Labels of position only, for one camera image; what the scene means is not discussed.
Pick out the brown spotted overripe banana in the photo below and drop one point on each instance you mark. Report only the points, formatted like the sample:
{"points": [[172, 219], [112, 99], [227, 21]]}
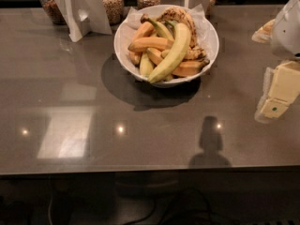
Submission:
{"points": [[178, 14]]}

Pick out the left glass jar of nuts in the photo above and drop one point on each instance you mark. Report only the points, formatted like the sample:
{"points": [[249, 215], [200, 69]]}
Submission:
{"points": [[53, 12]]}

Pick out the orange banana lying across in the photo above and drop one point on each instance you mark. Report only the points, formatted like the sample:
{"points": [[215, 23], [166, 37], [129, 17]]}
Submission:
{"points": [[141, 44]]}

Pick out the white ceramic bowl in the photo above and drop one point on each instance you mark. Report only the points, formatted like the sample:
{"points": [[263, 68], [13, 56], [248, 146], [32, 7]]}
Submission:
{"points": [[134, 71]]}

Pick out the orange banana left upright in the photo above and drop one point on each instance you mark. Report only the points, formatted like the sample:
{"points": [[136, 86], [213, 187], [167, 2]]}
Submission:
{"points": [[145, 30]]}

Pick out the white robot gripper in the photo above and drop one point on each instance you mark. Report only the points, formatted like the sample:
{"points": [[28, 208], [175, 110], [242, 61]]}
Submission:
{"points": [[288, 32]]}

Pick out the orange banana bottom right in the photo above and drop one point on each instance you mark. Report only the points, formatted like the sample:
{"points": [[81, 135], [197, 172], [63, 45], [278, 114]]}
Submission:
{"points": [[185, 69]]}

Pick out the long green-yellow banana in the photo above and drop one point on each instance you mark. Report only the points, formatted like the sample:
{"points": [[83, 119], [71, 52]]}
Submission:
{"points": [[169, 64]]}

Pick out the white folded card stand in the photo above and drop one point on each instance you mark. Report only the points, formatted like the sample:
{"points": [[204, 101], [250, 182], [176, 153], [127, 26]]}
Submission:
{"points": [[83, 17]]}

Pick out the small yellow banana front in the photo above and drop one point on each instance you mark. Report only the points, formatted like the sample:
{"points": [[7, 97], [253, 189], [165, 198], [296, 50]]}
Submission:
{"points": [[146, 65]]}

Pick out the spotted banana right side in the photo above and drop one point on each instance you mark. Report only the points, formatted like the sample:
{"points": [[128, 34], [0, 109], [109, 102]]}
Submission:
{"points": [[191, 54]]}

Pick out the green-stemmed banana behind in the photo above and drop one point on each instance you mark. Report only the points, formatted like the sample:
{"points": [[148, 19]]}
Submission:
{"points": [[161, 29]]}

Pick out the middle glass jar of grains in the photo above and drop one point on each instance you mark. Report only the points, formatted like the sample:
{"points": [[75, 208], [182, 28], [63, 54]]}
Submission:
{"points": [[114, 10]]}

